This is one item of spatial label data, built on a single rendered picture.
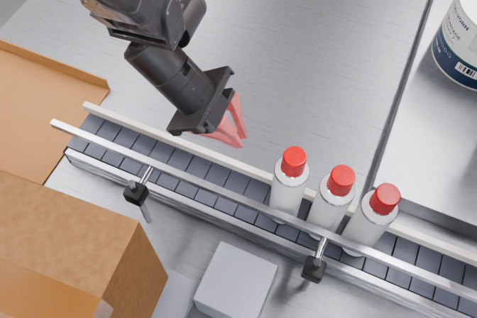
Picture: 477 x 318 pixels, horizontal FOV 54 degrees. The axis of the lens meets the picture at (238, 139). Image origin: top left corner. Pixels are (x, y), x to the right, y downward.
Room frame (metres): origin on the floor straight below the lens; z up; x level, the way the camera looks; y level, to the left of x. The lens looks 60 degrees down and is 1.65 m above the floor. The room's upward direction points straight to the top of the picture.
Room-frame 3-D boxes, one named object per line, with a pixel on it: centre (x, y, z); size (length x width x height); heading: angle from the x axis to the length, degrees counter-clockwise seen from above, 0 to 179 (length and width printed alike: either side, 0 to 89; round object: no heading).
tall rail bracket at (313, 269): (0.20, -0.12, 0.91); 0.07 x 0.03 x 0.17; 156
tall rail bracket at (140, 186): (0.32, 0.16, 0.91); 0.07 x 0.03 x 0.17; 156
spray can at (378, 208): (0.24, -0.20, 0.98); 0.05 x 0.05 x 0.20
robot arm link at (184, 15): (0.41, 0.09, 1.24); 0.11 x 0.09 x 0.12; 160
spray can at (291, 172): (0.30, -0.08, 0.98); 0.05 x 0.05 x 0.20
